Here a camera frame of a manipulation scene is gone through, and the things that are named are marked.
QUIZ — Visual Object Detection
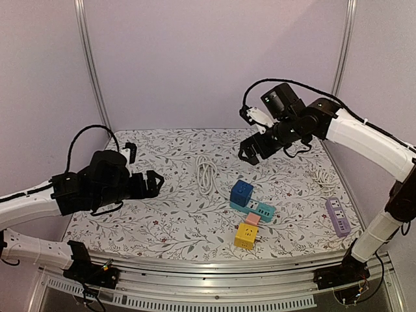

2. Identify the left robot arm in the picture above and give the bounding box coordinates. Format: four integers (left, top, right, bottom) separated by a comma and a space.
1, 142, 164, 282

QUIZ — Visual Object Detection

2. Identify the right aluminium frame post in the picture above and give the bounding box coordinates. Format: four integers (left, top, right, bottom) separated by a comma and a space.
331, 0, 358, 96

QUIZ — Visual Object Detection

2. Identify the aluminium frame post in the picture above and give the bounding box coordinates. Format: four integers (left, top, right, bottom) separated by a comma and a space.
73, 0, 112, 130
331, 0, 358, 96

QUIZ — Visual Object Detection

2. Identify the teal power strip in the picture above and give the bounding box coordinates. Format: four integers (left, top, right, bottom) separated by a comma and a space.
230, 200, 276, 223

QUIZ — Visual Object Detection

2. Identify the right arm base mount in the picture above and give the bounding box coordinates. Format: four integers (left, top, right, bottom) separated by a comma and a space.
313, 259, 370, 290

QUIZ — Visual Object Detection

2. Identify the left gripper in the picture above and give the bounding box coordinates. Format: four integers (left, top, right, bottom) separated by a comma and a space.
93, 170, 165, 209

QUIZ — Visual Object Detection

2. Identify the white cable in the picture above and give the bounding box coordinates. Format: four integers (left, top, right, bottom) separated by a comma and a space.
194, 155, 235, 197

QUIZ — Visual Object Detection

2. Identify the floral table mat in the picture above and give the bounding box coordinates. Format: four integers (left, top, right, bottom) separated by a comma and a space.
64, 129, 363, 261

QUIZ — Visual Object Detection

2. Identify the yellow cube socket adapter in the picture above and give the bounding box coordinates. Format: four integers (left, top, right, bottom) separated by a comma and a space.
234, 223, 262, 250

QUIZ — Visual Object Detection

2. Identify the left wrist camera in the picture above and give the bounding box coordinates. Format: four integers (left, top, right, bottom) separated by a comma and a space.
120, 142, 137, 164

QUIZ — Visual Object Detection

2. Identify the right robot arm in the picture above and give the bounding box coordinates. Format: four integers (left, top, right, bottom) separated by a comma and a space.
239, 78, 415, 283

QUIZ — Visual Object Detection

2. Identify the pink plug adapter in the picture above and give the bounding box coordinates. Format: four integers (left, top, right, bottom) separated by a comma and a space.
244, 213, 261, 226

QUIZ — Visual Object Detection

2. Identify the beige coiled cable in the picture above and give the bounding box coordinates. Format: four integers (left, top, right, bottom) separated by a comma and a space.
307, 164, 337, 193

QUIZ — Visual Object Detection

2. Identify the blue cube socket adapter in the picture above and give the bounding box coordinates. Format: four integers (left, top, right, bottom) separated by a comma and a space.
229, 179, 254, 207

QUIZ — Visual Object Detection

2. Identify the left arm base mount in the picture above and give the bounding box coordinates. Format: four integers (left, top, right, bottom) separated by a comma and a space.
63, 259, 120, 289

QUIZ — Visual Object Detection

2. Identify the left aluminium frame post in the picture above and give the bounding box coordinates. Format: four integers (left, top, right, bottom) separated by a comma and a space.
73, 0, 112, 130

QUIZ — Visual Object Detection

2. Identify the aluminium front rail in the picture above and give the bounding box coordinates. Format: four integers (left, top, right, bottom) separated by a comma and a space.
29, 253, 416, 312

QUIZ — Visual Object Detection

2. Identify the purple power strip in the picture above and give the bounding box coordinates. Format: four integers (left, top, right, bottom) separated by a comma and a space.
325, 197, 351, 238

